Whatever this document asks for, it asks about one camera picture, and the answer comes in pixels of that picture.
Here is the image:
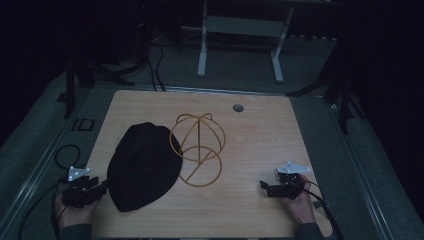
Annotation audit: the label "person's right hand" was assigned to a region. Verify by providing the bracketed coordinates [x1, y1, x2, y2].
[281, 182, 317, 225]

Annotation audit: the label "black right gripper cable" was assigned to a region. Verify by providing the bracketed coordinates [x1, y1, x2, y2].
[302, 179, 346, 240]

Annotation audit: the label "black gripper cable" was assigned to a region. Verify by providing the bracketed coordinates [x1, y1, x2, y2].
[302, 179, 346, 240]
[17, 144, 82, 240]

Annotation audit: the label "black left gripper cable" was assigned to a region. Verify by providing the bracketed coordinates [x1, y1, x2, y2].
[17, 144, 82, 240]

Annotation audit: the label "white metal desk frame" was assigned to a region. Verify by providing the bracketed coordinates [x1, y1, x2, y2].
[196, 0, 296, 84]

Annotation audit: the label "black floor cables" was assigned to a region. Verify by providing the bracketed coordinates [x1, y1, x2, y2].
[146, 41, 167, 92]

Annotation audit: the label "person's left hand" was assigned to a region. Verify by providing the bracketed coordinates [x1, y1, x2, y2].
[54, 194, 100, 230]

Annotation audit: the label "black cap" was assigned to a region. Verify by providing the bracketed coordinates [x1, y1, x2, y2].
[106, 121, 184, 213]

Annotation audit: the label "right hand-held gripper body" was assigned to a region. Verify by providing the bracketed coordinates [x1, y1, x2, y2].
[266, 161, 311, 201]

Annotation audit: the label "black tripod stand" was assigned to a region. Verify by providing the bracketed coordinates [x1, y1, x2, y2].
[56, 49, 136, 119]
[285, 59, 366, 135]

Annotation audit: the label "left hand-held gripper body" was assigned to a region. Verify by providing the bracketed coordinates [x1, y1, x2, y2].
[62, 165, 108, 209]

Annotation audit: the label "gold wire hat stand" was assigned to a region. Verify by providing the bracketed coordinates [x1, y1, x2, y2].
[169, 112, 227, 188]

